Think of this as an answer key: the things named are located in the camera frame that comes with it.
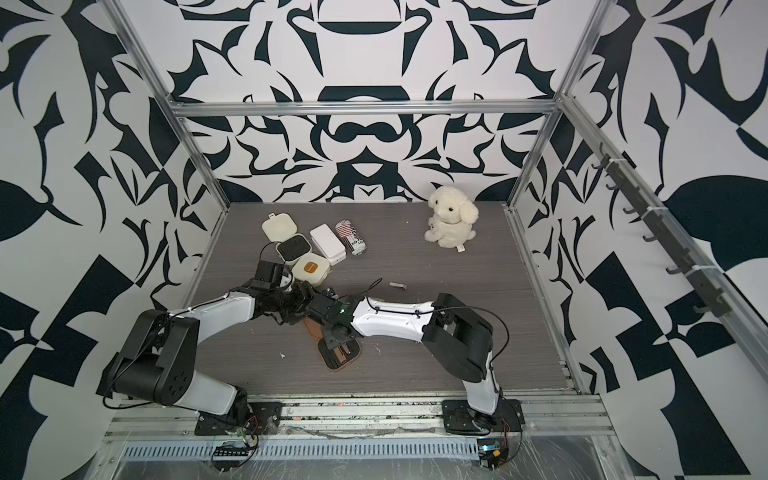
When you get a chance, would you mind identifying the brown nail clipper case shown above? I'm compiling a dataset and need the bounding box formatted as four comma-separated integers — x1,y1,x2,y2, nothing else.
303,318,361,372

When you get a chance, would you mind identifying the cream nail clipper case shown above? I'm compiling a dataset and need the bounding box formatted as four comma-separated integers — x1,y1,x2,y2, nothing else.
291,252,331,287

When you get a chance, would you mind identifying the brown nail file tool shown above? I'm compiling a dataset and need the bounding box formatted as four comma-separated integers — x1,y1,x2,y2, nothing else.
333,347,346,365

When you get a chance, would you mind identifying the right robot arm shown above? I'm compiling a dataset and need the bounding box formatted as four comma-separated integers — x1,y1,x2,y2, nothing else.
306,294,502,419

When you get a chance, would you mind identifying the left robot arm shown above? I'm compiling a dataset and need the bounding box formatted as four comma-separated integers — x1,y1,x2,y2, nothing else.
100,261,315,425

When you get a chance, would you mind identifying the white rectangular box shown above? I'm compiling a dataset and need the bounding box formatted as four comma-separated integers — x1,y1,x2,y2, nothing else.
310,224,347,266

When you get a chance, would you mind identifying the flag pattern can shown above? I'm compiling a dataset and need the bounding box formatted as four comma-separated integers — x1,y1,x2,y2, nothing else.
334,219,367,256

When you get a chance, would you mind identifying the white plush dog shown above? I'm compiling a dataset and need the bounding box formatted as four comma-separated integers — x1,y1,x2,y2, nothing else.
424,186,479,252

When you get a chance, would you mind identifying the left electronics board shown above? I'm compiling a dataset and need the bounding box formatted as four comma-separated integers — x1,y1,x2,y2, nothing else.
210,443,254,472

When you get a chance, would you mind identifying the electronics board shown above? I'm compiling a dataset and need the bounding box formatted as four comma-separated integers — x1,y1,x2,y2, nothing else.
210,443,254,472
477,437,509,470

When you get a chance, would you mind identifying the right electronics board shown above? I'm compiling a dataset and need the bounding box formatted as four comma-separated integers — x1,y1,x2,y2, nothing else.
477,437,509,470

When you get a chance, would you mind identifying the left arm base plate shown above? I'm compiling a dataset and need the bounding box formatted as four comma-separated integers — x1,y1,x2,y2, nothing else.
194,401,284,437

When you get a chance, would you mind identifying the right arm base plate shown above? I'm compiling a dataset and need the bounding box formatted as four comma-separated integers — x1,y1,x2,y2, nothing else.
441,397,525,436

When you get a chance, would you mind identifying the aluminium front rail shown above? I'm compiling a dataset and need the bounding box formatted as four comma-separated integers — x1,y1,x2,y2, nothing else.
103,390,615,442

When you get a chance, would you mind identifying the wall hook rack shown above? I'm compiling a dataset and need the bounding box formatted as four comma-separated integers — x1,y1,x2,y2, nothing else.
592,142,733,318

